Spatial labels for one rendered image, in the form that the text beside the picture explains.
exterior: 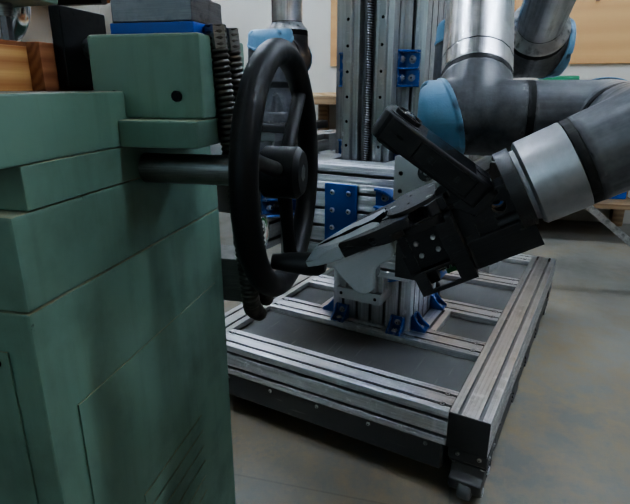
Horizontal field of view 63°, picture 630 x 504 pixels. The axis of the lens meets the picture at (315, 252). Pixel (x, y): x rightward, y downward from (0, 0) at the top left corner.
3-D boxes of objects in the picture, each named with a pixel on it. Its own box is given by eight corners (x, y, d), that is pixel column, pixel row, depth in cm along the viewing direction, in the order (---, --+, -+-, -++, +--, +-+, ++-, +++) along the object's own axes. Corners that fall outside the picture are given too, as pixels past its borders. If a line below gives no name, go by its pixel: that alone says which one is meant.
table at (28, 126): (69, 183, 36) (56, 93, 34) (-257, 169, 42) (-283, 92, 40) (291, 124, 92) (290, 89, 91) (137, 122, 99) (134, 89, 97)
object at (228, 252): (244, 302, 91) (242, 259, 89) (180, 296, 94) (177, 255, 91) (259, 285, 99) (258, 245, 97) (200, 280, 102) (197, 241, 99)
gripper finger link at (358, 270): (322, 315, 50) (409, 282, 47) (293, 263, 49) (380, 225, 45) (329, 301, 53) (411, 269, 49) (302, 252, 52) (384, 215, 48)
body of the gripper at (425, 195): (416, 301, 46) (552, 250, 42) (373, 218, 45) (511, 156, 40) (421, 270, 53) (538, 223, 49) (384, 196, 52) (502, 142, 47)
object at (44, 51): (46, 91, 60) (38, 41, 58) (32, 91, 60) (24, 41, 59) (126, 90, 76) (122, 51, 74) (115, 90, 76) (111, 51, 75)
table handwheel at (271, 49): (301, -26, 53) (334, 152, 78) (127, -18, 57) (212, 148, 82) (242, 214, 40) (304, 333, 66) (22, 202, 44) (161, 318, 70)
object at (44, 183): (28, 212, 45) (20, 166, 44) (-161, 201, 49) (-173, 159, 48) (211, 155, 82) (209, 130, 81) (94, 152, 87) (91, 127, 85)
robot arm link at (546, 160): (566, 128, 39) (548, 117, 46) (506, 155, 40) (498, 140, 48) (602, 215, 40) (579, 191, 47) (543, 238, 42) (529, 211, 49)
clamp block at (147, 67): (202, 120, 56) (197, 31, 54) (93, 118, 59) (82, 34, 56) (247, 113, 70) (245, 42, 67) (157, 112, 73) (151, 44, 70)
